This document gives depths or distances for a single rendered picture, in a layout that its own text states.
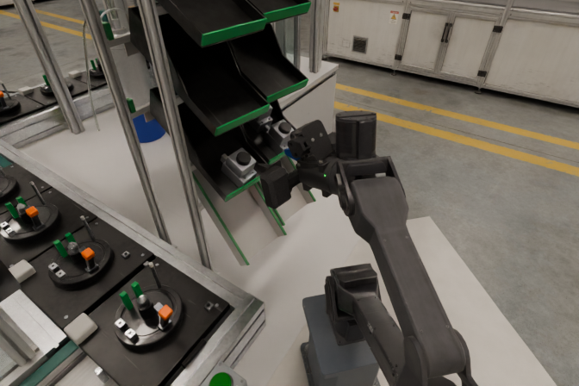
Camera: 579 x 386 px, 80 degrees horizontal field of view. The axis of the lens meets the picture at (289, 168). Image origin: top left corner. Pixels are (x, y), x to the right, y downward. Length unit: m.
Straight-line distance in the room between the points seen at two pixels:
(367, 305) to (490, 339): 0.52
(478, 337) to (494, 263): 1.44
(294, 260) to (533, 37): 3.72
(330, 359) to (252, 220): 0.38
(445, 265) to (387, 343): 0.64
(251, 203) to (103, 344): 0.43
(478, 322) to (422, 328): 0.66
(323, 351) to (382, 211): 0.33
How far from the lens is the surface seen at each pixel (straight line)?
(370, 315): 0.54
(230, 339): 0.81
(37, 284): 1.04
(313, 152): 0.53
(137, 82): 1.52
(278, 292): 0.98
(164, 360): 0.81
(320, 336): 0.69
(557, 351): 2.25
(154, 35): 0.64
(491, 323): 1.06
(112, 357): 0.85
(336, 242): 1.09
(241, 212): 0.88
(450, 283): 1.08
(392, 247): 0.41
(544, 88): 4.49
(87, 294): 0.96
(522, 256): 2.57
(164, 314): 0.74
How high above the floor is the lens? 1.68
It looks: 37 degrees down
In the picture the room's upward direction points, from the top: straight up
